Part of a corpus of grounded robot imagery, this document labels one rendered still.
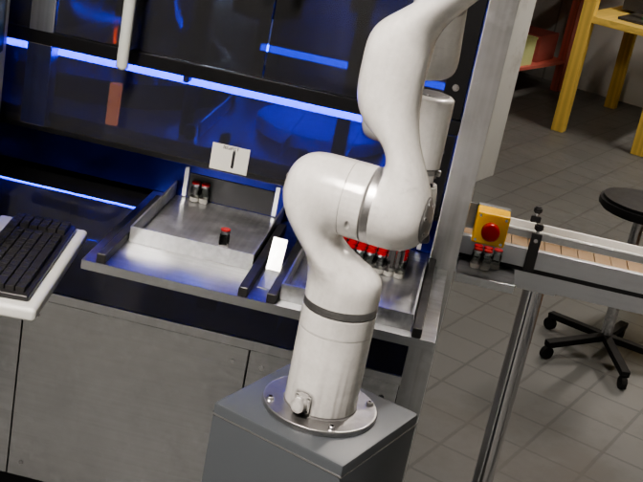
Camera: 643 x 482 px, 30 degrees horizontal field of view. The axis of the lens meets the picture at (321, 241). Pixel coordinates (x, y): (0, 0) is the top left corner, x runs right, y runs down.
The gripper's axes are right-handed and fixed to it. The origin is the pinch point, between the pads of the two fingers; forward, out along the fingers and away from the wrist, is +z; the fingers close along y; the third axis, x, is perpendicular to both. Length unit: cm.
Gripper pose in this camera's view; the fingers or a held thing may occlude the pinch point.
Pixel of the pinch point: (396, 256)
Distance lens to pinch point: 220.6
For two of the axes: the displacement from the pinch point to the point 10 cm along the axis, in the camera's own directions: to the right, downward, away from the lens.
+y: -9.7, -2.2, 0.9
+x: -1.6, 3.2, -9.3
